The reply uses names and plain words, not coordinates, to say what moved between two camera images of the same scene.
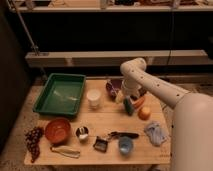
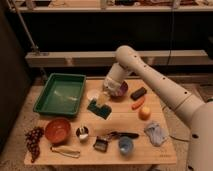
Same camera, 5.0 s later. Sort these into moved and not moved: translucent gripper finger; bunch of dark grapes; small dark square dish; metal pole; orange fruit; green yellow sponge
Moved: green yellow sponge; translucent gripper finger
Not moved: metal pole; small dark square dish; orange fruit; bunch of dark grapes
